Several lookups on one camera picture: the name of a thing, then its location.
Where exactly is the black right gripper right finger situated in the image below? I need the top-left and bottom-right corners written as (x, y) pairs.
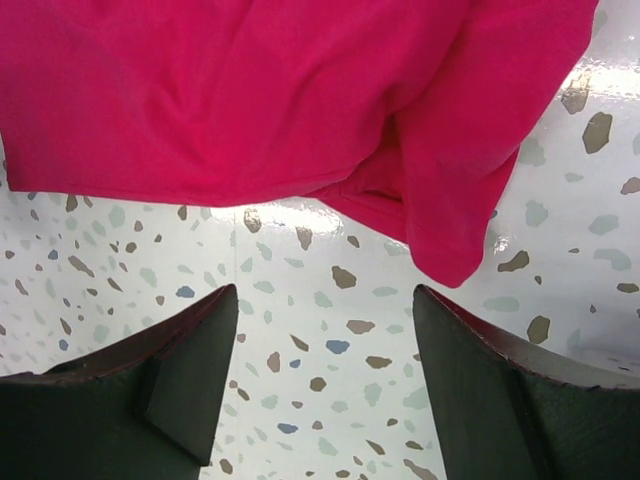
top-left (413, 285), bottom-right (639, 479)

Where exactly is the magenta t shirt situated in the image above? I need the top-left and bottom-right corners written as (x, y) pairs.
top-left (1, 0), bottom-right (597, 288)

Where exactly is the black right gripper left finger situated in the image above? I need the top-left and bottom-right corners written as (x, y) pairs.
top-left (1, 285), bottom-right (238, 479)

